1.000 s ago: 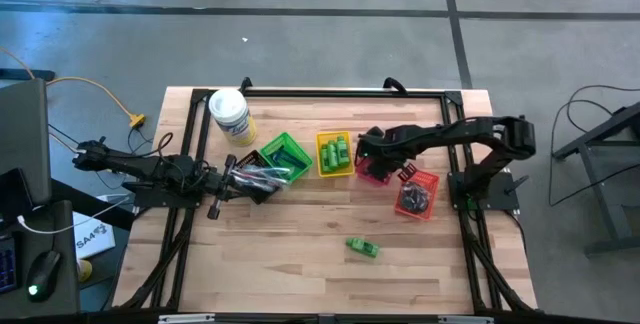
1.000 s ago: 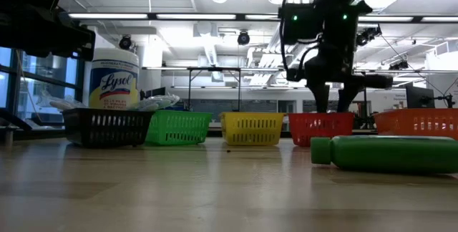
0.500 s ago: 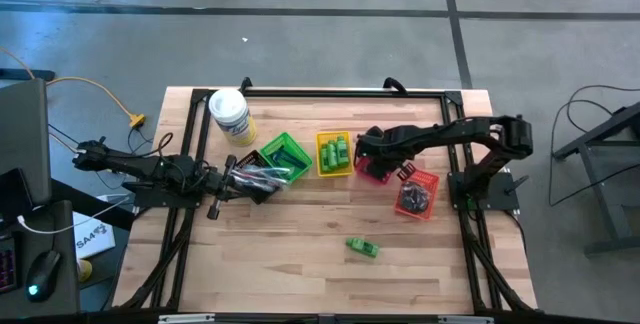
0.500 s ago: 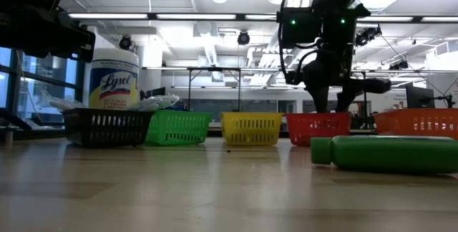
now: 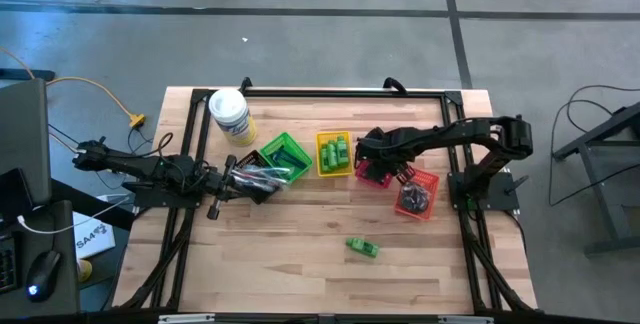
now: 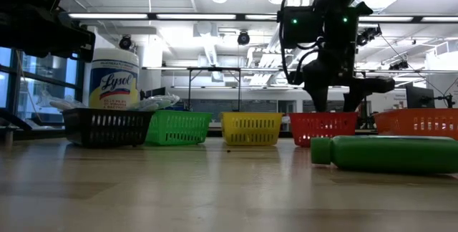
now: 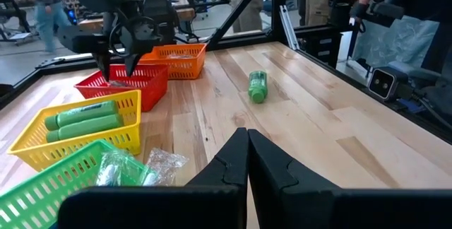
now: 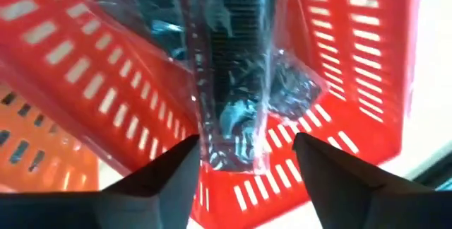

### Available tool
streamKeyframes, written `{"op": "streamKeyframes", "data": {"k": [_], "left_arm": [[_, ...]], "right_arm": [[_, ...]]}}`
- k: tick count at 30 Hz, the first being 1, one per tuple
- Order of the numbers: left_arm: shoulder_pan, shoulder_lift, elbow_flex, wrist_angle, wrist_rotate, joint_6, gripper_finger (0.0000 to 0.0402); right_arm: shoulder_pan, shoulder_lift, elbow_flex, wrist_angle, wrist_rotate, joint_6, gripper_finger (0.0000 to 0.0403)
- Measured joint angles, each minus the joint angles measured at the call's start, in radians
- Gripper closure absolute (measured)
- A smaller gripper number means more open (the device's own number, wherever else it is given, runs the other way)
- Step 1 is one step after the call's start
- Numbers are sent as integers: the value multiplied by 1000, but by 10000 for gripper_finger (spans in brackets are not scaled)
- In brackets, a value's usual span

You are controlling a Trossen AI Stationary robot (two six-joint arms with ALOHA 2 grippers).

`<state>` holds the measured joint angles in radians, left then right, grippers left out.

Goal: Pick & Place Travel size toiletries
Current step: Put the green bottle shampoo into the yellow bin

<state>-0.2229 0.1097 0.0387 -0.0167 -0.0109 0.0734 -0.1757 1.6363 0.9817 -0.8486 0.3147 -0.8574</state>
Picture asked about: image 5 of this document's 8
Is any round black hairbrush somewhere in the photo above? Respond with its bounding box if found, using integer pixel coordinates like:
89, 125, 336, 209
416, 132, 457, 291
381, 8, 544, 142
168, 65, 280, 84
402, 187, 432, 215
398, 181, 426, 206

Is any silver table bracket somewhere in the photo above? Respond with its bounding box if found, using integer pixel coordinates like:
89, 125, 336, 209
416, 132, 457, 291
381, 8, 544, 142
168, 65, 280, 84
157, 313, 216, 324
437, 315, 495, 324

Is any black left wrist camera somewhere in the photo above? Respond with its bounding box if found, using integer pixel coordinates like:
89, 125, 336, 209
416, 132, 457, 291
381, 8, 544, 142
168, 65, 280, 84
195, 167, 222, 196

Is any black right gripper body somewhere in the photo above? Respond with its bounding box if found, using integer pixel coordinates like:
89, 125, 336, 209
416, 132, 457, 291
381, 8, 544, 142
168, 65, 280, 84
354, 136, 417, 186

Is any black plastic basket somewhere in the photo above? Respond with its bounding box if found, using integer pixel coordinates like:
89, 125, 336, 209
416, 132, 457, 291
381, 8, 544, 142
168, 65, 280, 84
232, 149, 294, 206

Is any black floor bar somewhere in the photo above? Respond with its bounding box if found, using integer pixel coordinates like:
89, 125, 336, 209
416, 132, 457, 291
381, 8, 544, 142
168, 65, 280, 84
0, 67, 57, 83

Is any dark side desk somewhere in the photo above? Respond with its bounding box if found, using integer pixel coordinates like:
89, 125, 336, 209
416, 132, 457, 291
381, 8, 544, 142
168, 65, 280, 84
0, 198, 81, 320

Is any yellow round object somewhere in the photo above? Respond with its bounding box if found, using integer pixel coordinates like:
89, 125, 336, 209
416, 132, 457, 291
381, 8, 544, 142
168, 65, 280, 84
77, 258, 95, 284

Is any black monitor base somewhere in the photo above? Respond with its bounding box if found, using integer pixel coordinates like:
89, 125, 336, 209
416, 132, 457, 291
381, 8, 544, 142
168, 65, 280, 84
0, 167, 39, 228

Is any blue white toothbrush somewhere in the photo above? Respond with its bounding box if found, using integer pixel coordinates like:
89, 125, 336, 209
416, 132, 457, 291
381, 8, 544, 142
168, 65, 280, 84
234, 171, 289, 194
242, 167, 294, 190
234, 178, 284, 200
239, 163, 294, 185

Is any black floor cable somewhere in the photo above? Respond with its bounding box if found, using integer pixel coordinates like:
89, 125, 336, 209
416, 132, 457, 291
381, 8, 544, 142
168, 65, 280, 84
547, 83, 640, 208

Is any yellow plastic basket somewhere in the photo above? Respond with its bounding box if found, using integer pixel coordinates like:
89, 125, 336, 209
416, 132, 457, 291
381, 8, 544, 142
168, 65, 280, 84
314, 131, 354, 179

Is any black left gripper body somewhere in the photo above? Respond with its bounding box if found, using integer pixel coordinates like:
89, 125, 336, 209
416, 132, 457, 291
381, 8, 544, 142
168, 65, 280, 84
207, 155, 239, 221

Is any orange plastic basket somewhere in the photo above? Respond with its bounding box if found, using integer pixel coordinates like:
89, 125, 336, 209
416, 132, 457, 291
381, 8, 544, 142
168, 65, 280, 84
393, 166, 441, 221

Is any white cable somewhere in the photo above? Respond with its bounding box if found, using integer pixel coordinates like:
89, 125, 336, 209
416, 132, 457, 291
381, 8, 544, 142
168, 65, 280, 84
17, 196, 131, 235

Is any red plastic basket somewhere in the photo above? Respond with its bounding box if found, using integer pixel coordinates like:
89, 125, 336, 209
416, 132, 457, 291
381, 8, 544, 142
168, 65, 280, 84
354, 161, 394, 190

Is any black aluminium table frame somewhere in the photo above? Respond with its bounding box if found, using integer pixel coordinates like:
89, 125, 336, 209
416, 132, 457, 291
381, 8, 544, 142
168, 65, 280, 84
113, 86, 539, 315

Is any grey computer monitor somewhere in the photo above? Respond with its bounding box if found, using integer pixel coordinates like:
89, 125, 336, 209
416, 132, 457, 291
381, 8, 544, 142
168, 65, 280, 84
0, 77, 53, 205

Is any white printed paper sheet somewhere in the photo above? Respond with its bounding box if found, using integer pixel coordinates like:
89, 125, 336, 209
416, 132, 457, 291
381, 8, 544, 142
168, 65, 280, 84
72, 211, 117, 260

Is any orange cable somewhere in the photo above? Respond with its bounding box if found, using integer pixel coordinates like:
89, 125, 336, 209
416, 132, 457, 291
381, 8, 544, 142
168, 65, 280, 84
0, 46, 147, 129
48, 132, 79, 154

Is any Lysol wipes canister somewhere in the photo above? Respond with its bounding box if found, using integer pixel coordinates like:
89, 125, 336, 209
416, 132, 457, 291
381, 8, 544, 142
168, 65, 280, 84
208, 87, 258, 148

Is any black computer mouse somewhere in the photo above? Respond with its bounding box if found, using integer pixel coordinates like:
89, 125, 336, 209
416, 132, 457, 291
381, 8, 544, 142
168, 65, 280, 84
24, 249, 64, 303

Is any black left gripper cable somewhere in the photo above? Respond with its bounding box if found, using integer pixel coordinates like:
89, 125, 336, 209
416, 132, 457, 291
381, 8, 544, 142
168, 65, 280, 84
154, 132, 175, 158

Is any black side table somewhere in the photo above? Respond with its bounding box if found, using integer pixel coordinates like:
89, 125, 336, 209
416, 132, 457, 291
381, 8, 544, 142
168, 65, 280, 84
551, 101, 640, 255

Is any black keyboard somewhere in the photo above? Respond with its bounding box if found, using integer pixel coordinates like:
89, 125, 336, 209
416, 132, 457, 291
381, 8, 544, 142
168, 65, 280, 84
0, 233, 21, 295

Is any green plastic basket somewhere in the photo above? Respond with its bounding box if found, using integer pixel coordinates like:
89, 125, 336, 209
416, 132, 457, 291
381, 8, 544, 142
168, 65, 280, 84
259, 131, 314, 184

